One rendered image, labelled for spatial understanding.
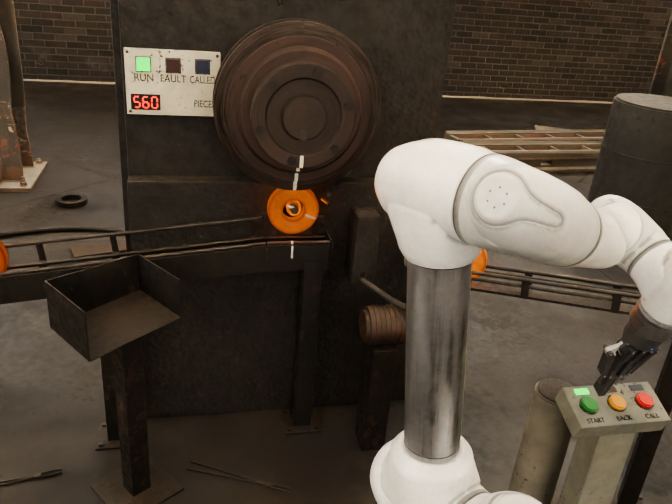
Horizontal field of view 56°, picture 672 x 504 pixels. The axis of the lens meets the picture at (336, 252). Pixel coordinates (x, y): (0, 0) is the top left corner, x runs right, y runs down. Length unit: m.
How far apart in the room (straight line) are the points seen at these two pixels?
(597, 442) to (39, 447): 1.68
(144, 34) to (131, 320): 0.78
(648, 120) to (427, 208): 3.30
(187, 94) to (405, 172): 1.09
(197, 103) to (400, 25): 0.64
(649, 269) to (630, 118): 2.88
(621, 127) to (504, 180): 3.44
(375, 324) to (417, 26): 0.90
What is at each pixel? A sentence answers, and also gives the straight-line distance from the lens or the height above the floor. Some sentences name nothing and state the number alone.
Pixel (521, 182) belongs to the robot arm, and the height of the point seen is 1.28.
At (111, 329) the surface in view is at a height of 0.60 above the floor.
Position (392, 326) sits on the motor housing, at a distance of 1.96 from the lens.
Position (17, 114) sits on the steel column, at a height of 0.40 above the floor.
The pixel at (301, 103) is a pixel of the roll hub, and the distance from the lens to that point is 1.70.
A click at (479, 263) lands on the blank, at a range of 1.95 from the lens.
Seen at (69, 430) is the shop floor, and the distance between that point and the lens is 2.38.
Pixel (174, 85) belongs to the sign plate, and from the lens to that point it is 1.90.
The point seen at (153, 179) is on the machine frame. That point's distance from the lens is 1.96.
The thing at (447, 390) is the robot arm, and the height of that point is 0.88.
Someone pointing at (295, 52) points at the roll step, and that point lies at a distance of 1.73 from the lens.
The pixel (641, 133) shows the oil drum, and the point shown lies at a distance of 4.14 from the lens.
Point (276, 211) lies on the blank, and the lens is 1.89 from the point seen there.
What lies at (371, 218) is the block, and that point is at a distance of 1.94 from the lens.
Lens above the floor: 1.50
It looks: 25 degrees down
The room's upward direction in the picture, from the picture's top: 5 degrees clockwise
